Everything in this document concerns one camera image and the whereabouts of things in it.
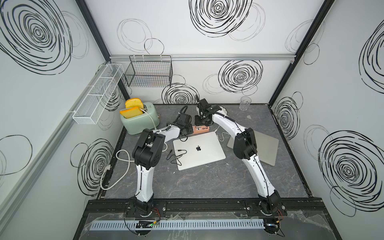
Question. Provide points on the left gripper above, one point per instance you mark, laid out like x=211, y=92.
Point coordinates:
x=189, y=129

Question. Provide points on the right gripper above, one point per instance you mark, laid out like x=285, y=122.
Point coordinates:
x=196, y=121

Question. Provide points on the orange power strip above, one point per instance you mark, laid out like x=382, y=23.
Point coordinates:
x=200, y=129

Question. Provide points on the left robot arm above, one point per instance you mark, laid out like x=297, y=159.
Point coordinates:
x=147, y=154

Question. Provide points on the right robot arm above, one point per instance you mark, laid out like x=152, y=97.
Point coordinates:
x=269, y=197

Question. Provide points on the white apple laptop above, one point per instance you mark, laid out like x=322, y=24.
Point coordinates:
x=198, y=150

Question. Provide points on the silver grey laptop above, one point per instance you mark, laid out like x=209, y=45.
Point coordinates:
x=267, y=147

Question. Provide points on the mint green toaster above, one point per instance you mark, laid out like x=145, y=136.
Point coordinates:
x=148, y=120

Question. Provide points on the clear drinking glass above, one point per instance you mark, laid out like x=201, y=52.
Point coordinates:
x=245, y=103

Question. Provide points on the front yellow toast slice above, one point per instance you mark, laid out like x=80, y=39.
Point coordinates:
x=131, y=112

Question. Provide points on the yellow toast slice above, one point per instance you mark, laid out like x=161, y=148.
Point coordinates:
x=134, y=102
x=131, y=112

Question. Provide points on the rear yellow toast slice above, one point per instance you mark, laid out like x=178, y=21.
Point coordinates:
x=134, y=102

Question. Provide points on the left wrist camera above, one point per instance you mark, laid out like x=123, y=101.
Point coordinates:
x=183, y=119

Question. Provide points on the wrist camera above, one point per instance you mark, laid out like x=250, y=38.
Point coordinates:
x=203, y=107
x=183, y=119

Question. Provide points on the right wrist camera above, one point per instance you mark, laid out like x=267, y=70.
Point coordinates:
x=203, y=107

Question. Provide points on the black wire basket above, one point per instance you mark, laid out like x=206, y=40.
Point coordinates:
x=149, y=71

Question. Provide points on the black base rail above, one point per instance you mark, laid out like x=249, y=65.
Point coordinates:
x=166, y=207

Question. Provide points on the white wire shelf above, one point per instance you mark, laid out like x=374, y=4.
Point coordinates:
x=97, y=98

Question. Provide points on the grey slotted cable duct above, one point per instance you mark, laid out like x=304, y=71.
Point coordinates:
x=218, y=224

